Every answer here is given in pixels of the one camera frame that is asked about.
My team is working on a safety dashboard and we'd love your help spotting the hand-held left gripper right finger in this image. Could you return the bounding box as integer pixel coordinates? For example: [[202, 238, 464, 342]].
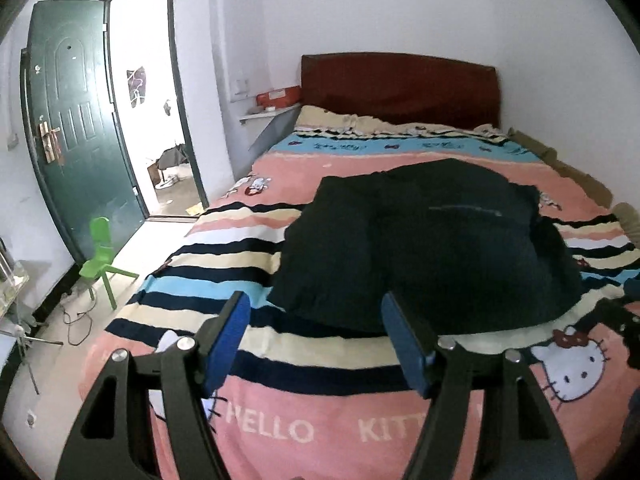
[[381, 292, 578, 480]]

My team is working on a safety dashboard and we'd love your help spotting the green plastic chair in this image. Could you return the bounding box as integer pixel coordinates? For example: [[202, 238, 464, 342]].
[[79, 216, 140, 310]]

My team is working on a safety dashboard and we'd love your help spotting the striped printed blanket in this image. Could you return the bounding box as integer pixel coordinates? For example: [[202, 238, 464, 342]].
[[77, 105, 640, 480]]

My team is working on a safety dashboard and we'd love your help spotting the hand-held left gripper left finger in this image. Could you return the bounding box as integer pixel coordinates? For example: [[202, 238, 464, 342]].
[[54, 290, 252, 480]]

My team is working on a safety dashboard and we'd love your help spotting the dark cloth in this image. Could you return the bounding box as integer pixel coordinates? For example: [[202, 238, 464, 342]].
[[157, 144, 191, 171]]

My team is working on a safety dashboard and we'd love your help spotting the white wall shelf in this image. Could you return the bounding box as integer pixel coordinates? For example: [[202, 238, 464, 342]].
[[239, 104, 302, 125]]

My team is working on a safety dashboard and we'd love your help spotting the dark red wooden headboard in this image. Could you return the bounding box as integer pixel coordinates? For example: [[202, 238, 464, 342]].
[[300, 52, 502, 129]]

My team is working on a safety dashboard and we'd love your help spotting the green door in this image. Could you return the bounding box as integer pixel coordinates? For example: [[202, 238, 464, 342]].
[[20, 0, 149, 266]]

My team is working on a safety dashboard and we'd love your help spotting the grey board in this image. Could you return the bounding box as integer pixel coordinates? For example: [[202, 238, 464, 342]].
[[248, 106, 302, 155]]

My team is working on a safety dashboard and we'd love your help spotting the black jacket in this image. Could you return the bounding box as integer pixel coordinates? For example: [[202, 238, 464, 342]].
[[266, 157, 586, 337]]

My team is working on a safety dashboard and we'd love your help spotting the cardboard box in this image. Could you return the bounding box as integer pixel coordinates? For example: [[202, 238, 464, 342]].
[[146, 157, 167, 190]]

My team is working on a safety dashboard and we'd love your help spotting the red box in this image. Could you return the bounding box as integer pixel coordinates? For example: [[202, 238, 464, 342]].
[[255, 85, 302, 110]]

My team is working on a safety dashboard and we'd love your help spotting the wall poster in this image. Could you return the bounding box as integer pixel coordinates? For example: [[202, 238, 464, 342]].
[[126, 66, 147, 109]]

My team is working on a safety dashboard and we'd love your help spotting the black floor cable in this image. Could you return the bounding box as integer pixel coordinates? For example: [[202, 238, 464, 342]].
[[60, 287, 97, 347]]

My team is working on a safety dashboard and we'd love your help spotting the glass table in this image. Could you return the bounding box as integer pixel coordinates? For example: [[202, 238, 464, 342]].
[[0, 237, 65, 397]]

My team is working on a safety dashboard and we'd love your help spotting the metal door handle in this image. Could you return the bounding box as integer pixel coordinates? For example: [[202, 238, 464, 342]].
[[36, 121, 62, 164]]

